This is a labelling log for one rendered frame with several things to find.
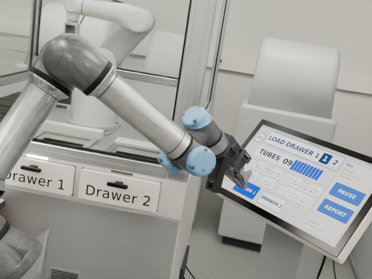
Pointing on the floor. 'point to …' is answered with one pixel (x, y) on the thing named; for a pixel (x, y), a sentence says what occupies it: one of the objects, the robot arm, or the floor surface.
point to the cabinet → (103, 237)
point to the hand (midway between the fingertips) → (242, 187)
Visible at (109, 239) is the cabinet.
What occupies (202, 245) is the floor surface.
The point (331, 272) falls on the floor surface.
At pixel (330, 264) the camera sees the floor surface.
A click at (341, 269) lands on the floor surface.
